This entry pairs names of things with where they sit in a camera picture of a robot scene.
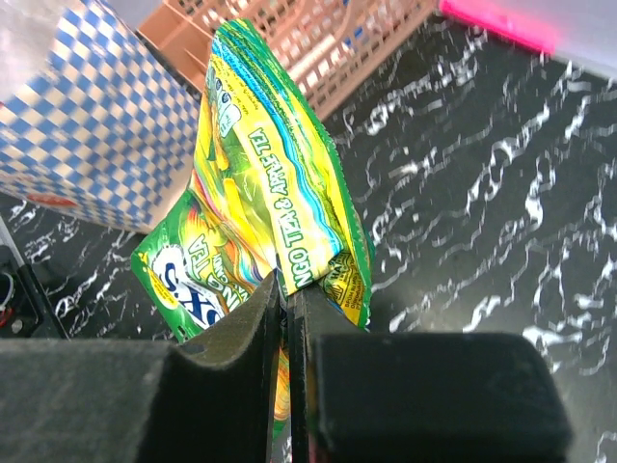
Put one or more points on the green Fox's candy bag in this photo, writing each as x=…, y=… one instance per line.
x=266, y=196

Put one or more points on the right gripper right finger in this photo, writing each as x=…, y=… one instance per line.
x=419, y=397

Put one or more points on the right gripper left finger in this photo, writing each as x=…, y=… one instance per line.
x=209, y=399

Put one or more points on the orange plastic file organizer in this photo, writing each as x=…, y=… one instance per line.
x=327, y=47

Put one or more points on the white checkered paper bag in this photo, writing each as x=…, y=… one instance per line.
x=92, y=125

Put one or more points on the pink marker strip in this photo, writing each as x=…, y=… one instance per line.
x=521, y=28

